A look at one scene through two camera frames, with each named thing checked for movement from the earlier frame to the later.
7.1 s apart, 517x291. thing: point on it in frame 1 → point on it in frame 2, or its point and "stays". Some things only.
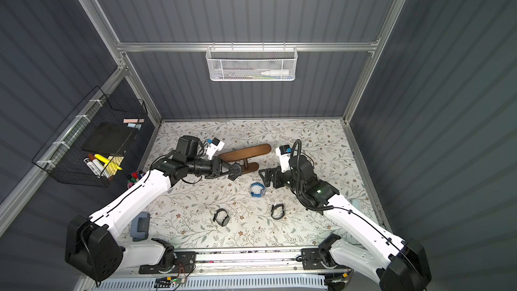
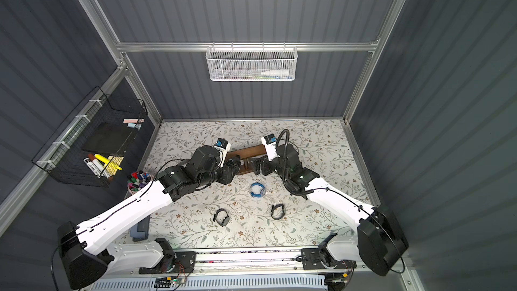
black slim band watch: x=273 y=207 stays
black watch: x=221 y=217 stays
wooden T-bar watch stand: x=245 y=153 stays
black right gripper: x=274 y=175 → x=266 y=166
